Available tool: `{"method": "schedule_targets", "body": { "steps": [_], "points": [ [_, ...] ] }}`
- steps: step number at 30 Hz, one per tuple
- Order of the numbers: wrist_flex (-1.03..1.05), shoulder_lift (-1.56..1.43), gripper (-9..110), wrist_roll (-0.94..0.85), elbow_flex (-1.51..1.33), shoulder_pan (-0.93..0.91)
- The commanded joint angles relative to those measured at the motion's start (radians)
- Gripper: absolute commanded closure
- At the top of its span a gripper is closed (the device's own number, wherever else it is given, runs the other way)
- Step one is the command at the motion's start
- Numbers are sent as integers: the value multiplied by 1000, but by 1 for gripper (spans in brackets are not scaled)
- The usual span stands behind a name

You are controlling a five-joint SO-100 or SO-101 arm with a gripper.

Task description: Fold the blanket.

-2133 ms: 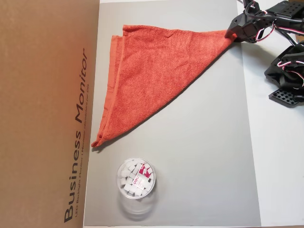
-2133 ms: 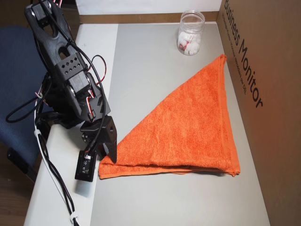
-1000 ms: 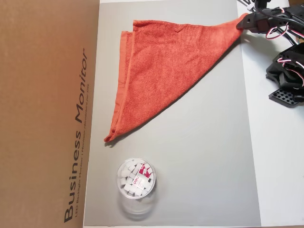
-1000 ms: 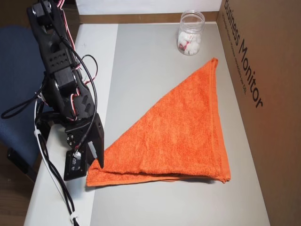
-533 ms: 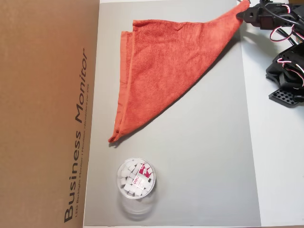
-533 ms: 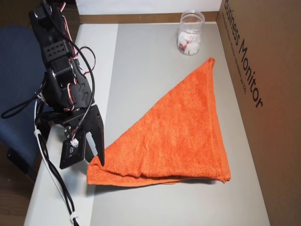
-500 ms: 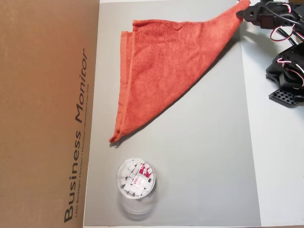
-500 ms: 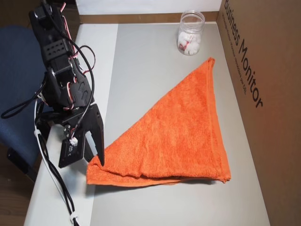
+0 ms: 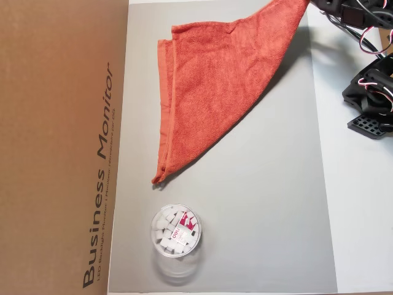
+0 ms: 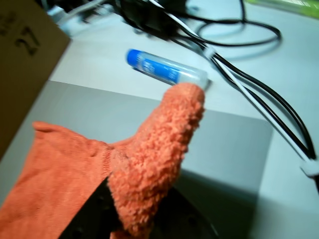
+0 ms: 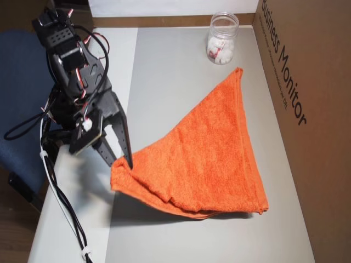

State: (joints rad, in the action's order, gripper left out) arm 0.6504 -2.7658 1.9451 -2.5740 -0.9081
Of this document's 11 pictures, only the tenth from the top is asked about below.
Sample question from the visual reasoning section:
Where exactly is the white cable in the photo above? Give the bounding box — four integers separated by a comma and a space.
149, 0, 309, 166

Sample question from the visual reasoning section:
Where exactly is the grey table mat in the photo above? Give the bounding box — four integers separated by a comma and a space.
0, 80, 275, 239

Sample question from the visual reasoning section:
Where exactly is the blue glue stick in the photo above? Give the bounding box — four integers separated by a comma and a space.
124, 48, 211, 90

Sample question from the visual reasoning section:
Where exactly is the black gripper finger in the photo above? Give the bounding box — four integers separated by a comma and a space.
59, 174, 125, 239
152, 188, 220, 239

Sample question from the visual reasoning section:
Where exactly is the orange terry towel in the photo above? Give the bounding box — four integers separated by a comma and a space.
0, 83, 206, 239

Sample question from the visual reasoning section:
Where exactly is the green plastic sheet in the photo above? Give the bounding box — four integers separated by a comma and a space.
245, 0, 319, 17

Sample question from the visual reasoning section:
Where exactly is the brown cardboard monitor box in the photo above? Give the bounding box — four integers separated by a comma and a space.
0, 0, 70, 161

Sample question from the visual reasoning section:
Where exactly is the black power adapter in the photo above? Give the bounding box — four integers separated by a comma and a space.
119, 0, 182, 33

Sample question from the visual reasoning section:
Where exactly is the black cable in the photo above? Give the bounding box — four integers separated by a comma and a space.
149, 0, 312, 165
149, 0, 319, 175

